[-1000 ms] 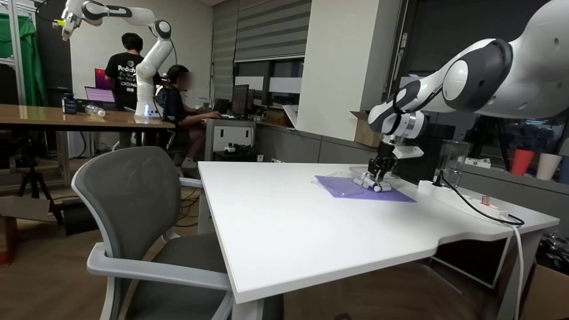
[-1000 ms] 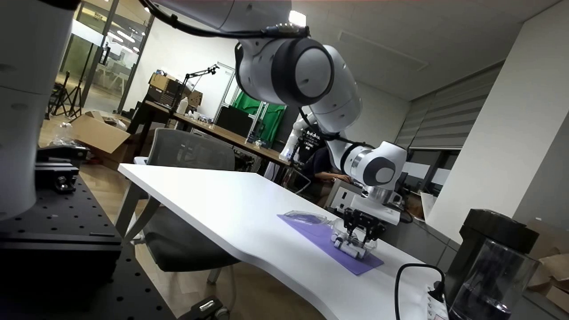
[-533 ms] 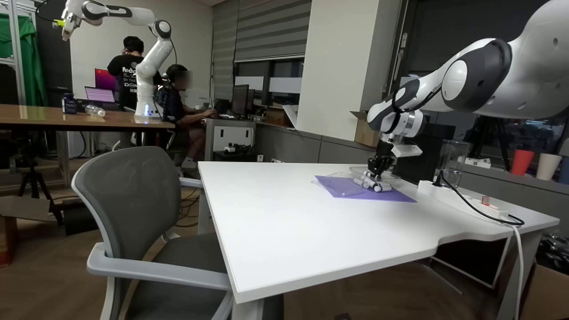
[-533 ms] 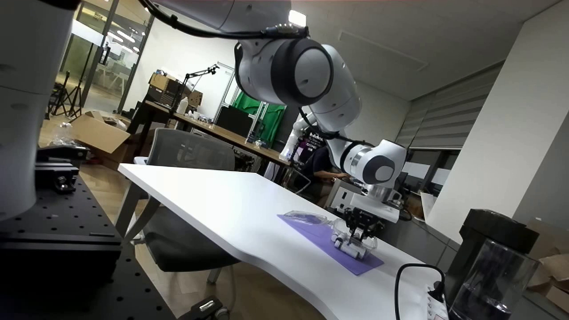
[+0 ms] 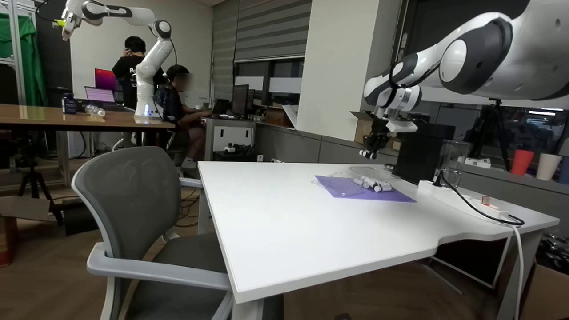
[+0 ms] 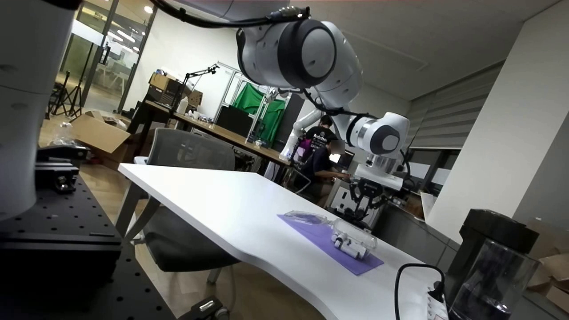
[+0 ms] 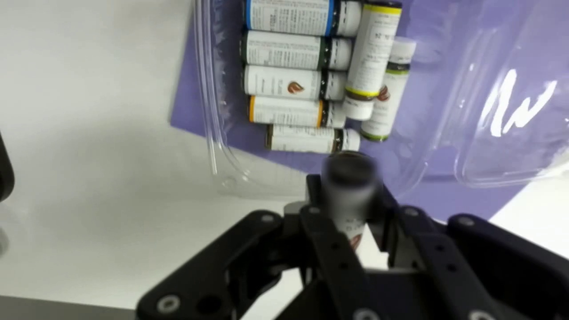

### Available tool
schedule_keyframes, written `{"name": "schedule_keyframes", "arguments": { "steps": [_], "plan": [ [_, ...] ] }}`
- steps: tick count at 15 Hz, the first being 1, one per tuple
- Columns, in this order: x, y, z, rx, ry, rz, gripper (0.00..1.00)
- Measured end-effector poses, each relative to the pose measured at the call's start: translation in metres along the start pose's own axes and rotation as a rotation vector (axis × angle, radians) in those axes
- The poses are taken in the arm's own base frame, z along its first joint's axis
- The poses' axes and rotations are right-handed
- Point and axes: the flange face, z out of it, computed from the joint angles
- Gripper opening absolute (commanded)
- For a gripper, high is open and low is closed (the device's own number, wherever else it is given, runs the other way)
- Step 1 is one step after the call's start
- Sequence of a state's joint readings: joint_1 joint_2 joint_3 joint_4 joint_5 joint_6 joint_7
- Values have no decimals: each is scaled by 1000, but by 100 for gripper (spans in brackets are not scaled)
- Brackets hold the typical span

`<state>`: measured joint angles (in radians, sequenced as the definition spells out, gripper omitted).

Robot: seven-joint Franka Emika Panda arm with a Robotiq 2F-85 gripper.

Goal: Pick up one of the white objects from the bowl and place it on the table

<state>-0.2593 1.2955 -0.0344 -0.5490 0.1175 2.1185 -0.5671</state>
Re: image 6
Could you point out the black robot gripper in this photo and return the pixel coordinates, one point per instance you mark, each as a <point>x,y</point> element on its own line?
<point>371,193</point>

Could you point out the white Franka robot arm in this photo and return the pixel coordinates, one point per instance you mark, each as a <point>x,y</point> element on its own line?
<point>308,56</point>

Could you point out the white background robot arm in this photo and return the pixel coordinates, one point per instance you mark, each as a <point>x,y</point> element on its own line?
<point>299,131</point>

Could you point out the clear plastic container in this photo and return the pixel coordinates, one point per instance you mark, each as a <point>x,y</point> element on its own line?
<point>353,243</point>

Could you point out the purple mat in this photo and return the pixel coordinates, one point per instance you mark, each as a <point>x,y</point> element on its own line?
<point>323,243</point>

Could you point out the clear plastic lid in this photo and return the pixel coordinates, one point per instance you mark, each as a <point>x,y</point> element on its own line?
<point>310,220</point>

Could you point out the seated person dark clothes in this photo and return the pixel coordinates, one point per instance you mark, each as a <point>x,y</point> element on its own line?
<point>321,157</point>

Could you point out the white power strip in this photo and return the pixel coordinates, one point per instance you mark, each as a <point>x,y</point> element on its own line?
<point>438,307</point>

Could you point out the dark glossy clear case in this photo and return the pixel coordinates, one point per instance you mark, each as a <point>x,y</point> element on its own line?
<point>491,285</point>

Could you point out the green cloth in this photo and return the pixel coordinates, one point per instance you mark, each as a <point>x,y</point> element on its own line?
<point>259,109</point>

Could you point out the long wooden table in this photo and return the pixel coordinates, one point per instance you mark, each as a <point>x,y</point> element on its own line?
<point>225,136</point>

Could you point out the grey office chair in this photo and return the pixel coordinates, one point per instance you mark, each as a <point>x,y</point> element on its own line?
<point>189,152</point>

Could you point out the open cardboard box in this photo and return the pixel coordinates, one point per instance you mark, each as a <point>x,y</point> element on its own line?
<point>552,278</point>

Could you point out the cardboard box on table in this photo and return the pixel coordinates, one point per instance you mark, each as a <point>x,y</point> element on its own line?
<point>171,90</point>

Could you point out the large flat cardboard box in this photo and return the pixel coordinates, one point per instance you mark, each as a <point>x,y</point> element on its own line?
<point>100,136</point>

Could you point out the black controller device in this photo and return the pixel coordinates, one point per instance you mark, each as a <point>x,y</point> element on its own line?
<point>59,166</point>

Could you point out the black perforated breadboard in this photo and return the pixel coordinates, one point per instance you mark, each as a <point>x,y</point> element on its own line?
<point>54,273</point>

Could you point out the white metal rack frame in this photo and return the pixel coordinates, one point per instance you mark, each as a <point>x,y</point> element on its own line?
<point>228,90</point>

